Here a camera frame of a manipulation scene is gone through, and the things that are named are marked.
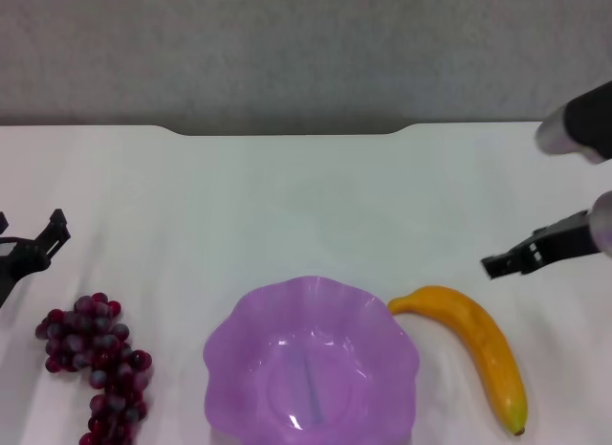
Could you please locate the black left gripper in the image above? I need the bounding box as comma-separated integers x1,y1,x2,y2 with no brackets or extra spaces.
0,208,74,308

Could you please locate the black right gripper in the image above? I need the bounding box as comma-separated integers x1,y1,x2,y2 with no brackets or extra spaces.
479,209,597,279

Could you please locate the yellow plastic banana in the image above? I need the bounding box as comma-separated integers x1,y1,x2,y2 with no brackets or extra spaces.
386,284,529,437

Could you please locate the dark red grape bunch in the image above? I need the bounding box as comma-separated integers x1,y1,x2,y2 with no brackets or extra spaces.
34,291,154,445

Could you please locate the purple wavy plastic bowl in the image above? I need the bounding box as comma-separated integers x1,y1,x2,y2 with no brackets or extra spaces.
203,275,422,445

